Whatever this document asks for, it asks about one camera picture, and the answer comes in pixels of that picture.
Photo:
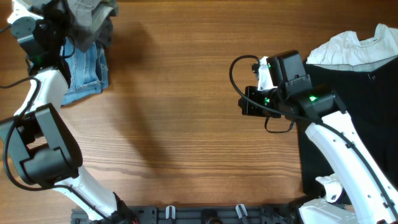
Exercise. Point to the folded blue denim shorts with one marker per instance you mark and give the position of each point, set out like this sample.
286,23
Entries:
89,74

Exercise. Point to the white garment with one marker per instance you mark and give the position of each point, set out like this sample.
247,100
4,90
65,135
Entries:
346,49

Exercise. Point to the grey cotton shorts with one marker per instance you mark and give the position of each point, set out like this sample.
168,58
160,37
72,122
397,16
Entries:
89,20

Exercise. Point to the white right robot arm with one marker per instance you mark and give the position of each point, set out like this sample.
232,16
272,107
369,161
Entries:
357,191

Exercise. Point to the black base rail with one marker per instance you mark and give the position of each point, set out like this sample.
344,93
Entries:
265,214

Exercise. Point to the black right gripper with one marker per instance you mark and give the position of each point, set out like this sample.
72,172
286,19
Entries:
249,109

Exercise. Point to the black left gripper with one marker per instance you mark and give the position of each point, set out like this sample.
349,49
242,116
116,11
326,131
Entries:
62,15

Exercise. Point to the black t-shirt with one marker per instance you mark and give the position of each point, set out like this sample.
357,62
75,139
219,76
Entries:
371,101

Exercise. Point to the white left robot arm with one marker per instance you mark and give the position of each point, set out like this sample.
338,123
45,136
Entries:
36,140

